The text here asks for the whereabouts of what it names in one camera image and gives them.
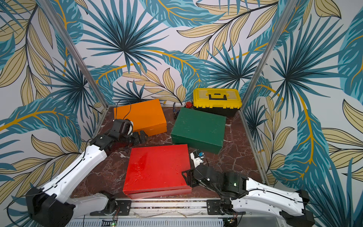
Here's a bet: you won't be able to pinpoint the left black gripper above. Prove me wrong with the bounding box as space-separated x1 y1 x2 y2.
120 130 149 151

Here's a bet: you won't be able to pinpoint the red shoebox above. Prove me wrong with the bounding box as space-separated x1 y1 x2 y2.
123 144 192 200

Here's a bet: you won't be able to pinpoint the green shoebox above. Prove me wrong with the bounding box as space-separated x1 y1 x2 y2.
171 107 226 154

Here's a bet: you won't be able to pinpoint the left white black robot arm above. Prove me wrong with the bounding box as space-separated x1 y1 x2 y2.
26 119 148 227

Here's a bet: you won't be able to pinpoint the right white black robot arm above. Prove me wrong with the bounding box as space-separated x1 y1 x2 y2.
181 164 315 227

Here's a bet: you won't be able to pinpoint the orange shoebox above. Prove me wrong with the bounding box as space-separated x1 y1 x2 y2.
114 99 167 137

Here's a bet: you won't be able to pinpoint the yellow black toolbox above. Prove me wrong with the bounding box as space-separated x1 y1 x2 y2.
193 88 242 117

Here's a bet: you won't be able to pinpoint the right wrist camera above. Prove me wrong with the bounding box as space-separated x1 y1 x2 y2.
190 151 205 168

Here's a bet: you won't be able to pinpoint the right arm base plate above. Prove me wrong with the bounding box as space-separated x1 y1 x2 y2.
206 199 246 215

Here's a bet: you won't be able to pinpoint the aluminium front rail frame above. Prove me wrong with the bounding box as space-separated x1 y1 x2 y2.
53 197 290 227

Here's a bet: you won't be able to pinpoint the red handled pliers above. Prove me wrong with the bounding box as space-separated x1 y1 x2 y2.
172 101 193 120

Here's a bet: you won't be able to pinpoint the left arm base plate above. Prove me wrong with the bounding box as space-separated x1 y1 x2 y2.
96 200 131 216

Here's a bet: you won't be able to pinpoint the left aluminium corner post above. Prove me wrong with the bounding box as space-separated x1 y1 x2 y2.
38 0 109 108

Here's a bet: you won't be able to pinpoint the aluminium corner post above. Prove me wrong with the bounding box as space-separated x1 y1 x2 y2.
38 0 109 108
240 0 298 106

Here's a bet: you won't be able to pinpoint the right aluminium corner post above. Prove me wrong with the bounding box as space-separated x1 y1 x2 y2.
240 0 298 106

